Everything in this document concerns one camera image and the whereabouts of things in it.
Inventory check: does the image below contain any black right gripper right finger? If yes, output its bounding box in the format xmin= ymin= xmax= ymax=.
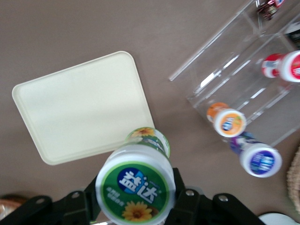
xmin=164 ymin=167 xmax=266 ymax=225

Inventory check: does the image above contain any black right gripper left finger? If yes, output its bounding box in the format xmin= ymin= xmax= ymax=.
xmin=9 ymin=177 xmax=104 ymax=225

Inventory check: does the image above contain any green gum bottle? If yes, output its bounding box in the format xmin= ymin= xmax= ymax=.
xmin=95 ymin=127 xmax=177 ymax=225

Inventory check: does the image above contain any purple gum bottle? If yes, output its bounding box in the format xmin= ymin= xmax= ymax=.
xmin=229 ymin=131 xmax=283 ymax=179

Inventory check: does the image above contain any orange gum bottle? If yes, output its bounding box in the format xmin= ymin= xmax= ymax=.
xmin=206 ymin=102 xmax=248 ymax=138

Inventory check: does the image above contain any beige rectangular tray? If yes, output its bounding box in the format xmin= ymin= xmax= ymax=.
xmin=11 ymin=50 xmax=156 ymax=166

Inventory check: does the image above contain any red gum bottle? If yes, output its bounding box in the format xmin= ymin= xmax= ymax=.
xmin=261 ymin=50 xmax=300 ymax=83

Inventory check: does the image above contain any oval wicker basket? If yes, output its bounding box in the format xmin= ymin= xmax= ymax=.
xmin=286 ymin=146 xmax=300 ymax=212

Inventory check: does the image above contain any clear acrylic stepped stand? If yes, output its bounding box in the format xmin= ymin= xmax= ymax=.
xmin=169 ymin=0 xmax=300 ymax=151

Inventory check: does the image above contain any small black box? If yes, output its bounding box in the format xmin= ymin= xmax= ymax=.
xmin=284 ymin=22 xmax=300 ymax=45

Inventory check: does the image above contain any Snickers bar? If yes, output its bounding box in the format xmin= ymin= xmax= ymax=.
xmin=256 ymin=0 xmax=285 ymax=21

